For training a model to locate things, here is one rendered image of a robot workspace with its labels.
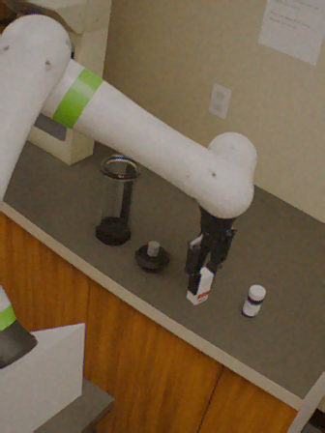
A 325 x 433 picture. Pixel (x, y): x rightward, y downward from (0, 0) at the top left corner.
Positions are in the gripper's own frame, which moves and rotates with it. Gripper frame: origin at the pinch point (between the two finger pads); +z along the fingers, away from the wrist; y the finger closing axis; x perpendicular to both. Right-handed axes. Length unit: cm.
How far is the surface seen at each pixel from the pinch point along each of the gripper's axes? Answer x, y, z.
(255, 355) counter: 23.3, 0.2, 6.7
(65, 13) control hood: -65, 6, -48
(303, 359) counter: 31.3, -9.2, 6.7
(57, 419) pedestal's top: 15, 50, 7
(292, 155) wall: -24, -58, -9
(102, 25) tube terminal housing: -70, -10, -42
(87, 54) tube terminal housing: -68, -5, -33
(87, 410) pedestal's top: 16.0, 43.0, 6.7
